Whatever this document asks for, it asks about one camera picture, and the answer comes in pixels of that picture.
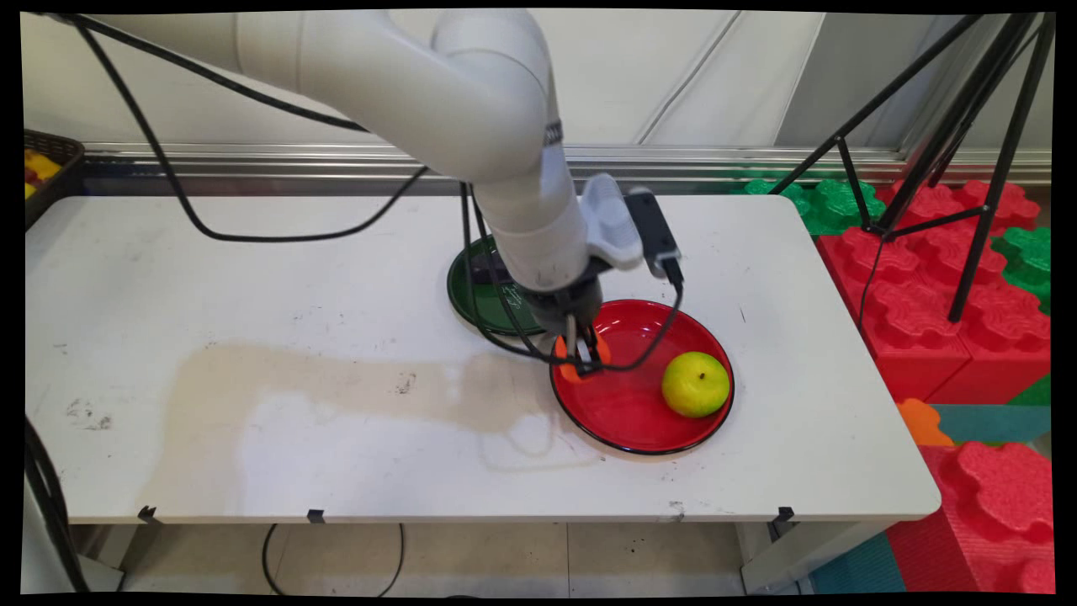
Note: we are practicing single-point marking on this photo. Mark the yellow-green toy apple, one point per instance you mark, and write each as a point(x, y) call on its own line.
point(696, 385)

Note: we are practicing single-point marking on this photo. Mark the red plate with black rim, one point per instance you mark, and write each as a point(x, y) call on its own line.
point(631, 404)

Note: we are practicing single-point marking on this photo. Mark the dark green plate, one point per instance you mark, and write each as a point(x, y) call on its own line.
point(475, 303)

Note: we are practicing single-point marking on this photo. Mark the purple toy eggplant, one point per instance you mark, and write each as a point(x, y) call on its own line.
point(486, 268)

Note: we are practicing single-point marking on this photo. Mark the teal foam mat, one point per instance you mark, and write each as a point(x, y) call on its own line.
point(997, 423)

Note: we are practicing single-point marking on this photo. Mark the grey table leg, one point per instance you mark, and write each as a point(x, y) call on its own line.
point(105, 576)

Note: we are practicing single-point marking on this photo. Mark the big red foam block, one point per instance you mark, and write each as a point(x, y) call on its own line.
point(984, 522)

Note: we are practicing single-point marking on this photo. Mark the orange toy cube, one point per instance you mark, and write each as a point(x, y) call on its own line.
point(569, 372)

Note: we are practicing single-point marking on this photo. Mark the yellow toy in basket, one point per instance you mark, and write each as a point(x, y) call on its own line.
point(40, 167)

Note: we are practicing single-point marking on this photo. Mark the orange foam piece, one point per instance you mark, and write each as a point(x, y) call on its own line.
point(921, 423)

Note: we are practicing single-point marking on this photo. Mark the dark woven basket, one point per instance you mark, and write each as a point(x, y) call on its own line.
point(52, 189)

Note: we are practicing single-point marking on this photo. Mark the black tripod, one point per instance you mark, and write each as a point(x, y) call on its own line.
point(976, 109)

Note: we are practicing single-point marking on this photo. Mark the aluminium wall rail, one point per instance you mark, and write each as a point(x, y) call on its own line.
point(757, 160)

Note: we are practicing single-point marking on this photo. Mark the white ribbed camera mount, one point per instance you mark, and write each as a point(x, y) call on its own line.
point(610, 223)

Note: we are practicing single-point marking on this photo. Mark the green foam block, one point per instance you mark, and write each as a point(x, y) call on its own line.
point(1028, 257)
point(829, 206)

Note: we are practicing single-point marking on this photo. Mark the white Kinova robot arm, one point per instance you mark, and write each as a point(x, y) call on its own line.
point(471, 101)

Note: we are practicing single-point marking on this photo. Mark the black table edge clip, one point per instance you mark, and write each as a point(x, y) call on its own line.
point(785, 515)
point(149, 513)
point(316, 515)

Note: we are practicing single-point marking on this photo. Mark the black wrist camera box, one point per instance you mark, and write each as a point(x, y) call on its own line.
point(652, 231)

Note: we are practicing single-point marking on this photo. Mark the large red foam block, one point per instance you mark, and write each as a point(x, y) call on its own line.
point(904, 311)

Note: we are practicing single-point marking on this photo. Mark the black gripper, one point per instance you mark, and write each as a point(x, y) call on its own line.
point(568, 307)

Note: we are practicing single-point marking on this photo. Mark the white table leg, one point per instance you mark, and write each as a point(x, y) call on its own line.
point(799, 560)

